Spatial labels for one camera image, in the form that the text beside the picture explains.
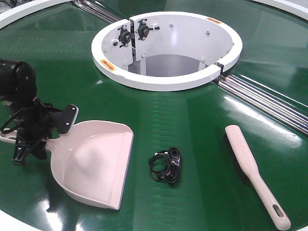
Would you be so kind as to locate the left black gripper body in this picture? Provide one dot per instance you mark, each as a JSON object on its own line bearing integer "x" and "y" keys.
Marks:
{"x": 33, "y": 121}

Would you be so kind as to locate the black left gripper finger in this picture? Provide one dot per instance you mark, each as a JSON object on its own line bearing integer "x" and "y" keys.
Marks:
{"x": 21, "y": 151}
{"x": 39, "y": 151}

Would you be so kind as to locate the beige plastic dustpan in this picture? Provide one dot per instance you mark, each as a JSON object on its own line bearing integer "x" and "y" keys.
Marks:
{"x": 90, "y": 162}

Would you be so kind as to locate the beige hand broom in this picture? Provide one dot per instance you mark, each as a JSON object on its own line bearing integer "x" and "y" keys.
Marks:
{"x": 249, "y": 166}

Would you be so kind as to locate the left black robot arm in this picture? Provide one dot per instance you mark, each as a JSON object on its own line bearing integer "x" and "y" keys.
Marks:
{"x": 17, "y": 80}

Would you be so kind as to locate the green conveyor belt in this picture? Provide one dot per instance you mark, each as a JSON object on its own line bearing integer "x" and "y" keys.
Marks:
{"x": 181, "y": 176}

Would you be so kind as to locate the white outer conveyor rim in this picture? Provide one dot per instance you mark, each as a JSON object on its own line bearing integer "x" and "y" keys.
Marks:
{"x": 296, "y": 7}

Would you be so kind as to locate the left green bearing block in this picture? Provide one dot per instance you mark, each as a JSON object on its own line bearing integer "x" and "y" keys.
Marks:
{"x": 124, "y": 36}

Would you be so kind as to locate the green bearing block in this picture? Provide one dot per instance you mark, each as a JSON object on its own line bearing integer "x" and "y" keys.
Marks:
{"x": 144, "y": 29}
{"x": 124, "y": 36}

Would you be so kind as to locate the steel transfer rollers top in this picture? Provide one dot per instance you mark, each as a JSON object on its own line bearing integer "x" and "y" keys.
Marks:
{"x": 96, "y": 9}

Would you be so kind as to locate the steel transfer rollers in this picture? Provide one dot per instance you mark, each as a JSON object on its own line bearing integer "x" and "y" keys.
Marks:
{"x": 274, "y": 106}
{"x": 96, "y": 9}

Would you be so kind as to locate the right green bearing block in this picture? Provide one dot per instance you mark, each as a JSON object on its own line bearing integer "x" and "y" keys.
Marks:
{"x": 144, "y": 29}

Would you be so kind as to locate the steel transfer rollers right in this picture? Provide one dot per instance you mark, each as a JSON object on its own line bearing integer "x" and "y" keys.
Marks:
{"x": 274, "y": 106}

